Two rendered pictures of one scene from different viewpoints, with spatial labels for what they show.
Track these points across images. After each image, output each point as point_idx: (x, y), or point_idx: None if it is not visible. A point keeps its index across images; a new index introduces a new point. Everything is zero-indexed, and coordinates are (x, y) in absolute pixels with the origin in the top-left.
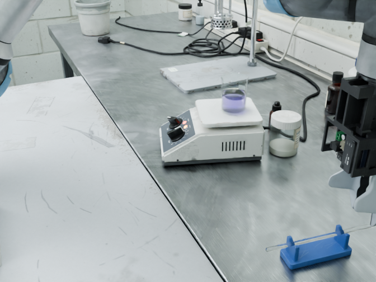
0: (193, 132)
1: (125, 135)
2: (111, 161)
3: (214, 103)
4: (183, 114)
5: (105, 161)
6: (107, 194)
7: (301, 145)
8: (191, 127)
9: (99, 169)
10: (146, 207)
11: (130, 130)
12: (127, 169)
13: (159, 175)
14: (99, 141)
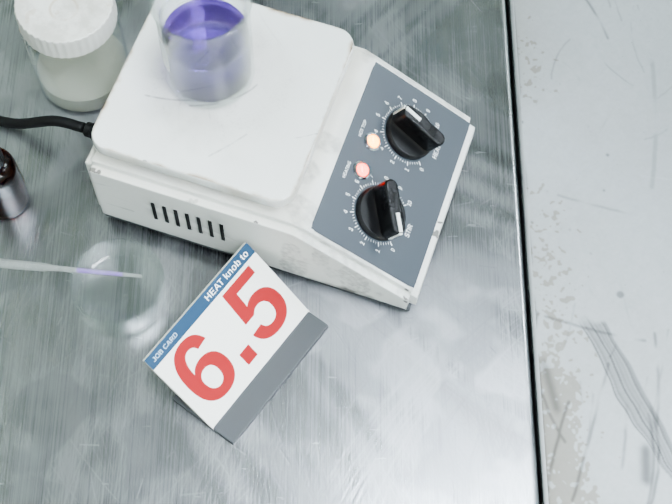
0: (373, 81)
1: (526, 388)
2: (614, 238)
3: (242, 144)
4: (337, 232)
5: (632, 245)
6: (655, 86)
7: (6, 80)
8: (362, 113)
9: (658, 210)
10: (569, 4)
11: (501, 416)
12: (574, 176)
13: (493, 110)
14: (628, 379)
